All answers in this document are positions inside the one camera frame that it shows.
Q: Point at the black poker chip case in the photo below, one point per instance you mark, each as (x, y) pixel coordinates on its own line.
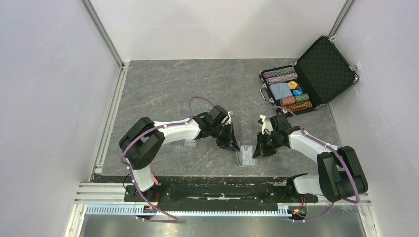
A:
(325, 71)

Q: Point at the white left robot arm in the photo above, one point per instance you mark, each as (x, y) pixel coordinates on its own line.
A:
(142, 142)

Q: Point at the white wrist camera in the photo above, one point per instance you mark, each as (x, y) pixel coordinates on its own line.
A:
(266, 126)
(228, 118)

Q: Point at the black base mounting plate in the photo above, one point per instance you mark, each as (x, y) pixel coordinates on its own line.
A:
(224, 193)

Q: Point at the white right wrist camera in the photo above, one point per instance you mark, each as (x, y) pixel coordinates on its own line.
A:
(266, 126)

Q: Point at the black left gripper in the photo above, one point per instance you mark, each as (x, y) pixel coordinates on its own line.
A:
(229, 138)

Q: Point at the poker chips in case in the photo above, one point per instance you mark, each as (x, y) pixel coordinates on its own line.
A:
(285, 86)

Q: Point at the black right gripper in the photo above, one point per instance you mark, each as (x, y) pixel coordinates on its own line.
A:
(265, 151)

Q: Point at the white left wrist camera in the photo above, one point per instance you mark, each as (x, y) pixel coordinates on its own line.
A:
(228, 118)

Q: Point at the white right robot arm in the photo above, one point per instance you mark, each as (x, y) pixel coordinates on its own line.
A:
(339, 172)

